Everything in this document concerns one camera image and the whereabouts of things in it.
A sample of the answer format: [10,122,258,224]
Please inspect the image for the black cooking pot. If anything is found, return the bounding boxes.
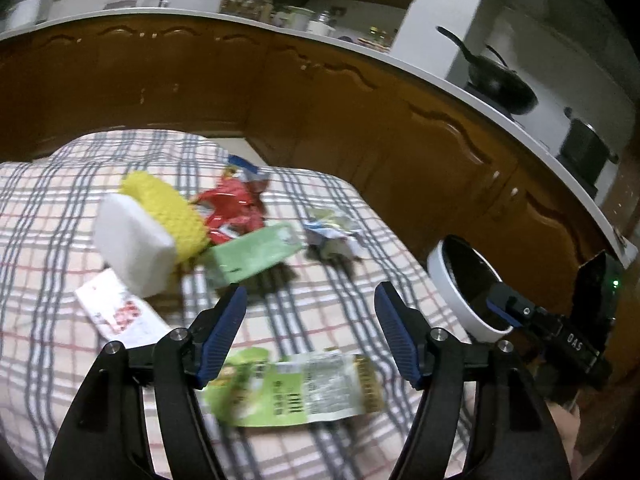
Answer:
[556,106,621,187]

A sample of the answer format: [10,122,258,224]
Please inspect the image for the black wok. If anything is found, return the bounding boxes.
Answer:
[436,25,539,116]

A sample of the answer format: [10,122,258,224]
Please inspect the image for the green printed snack wrapper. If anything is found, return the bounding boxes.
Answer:
[202,347,386,428]

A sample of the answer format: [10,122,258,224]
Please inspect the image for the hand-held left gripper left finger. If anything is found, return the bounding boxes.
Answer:
[45,284,247,480]

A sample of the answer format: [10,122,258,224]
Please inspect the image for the white countertop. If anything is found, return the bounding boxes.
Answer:
[0,6,632,266]

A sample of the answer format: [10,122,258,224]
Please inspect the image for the red snack wrapper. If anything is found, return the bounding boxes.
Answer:
[192,155,271,246]

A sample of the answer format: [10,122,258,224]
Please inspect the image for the person's right forearm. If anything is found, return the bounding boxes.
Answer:
[547,402,583,466]

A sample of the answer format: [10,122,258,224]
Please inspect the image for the plain green packet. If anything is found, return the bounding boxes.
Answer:
[202,222,303,288]

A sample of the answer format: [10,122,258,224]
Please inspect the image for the white paper with red print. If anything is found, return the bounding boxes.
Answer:
[75,269,171,350]

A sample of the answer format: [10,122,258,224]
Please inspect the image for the white bowl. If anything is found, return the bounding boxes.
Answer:
[426,234,516,343]

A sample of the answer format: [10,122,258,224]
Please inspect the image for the white wrapper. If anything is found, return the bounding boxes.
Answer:
[305,207,368,263]

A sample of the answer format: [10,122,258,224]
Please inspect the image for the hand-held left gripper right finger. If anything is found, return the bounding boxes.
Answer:
[374,281,572,480]

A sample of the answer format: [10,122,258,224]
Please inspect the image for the wooden base cabinets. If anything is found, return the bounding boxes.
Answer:
[0,14,621,321]

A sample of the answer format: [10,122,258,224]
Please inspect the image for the yellow and white sponge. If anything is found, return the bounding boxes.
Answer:
[94,170,210,300]

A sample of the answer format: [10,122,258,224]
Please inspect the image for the plaid cloth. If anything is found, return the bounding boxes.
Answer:
[0,129,481,480]

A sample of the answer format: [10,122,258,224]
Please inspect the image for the white canister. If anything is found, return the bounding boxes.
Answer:
[4,0,45,30]

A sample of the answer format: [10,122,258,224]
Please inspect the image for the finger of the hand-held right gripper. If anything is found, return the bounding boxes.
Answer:
[485,284,540,333]

